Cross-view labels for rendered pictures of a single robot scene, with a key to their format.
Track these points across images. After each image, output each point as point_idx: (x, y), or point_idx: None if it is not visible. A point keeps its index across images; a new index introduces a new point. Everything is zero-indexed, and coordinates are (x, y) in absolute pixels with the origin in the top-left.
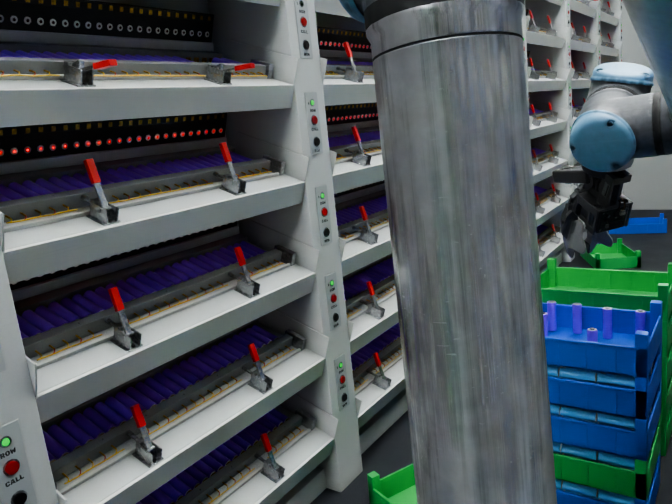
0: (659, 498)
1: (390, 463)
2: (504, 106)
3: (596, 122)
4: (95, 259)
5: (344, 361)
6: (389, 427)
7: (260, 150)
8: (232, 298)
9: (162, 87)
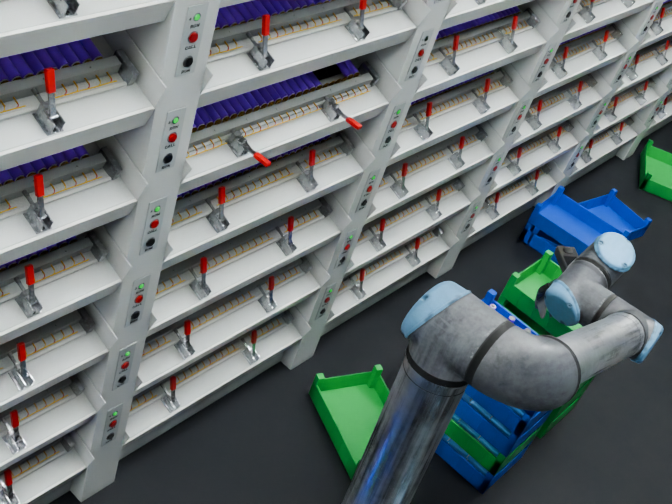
0: (511, 469)
1: (336, 358)
2: (441, 417)
3: (562, 299)
4: (204, 250)
5: (334, 287)
6: (348, 319)
7: None
8: (273, 253)
9: (288, 142)
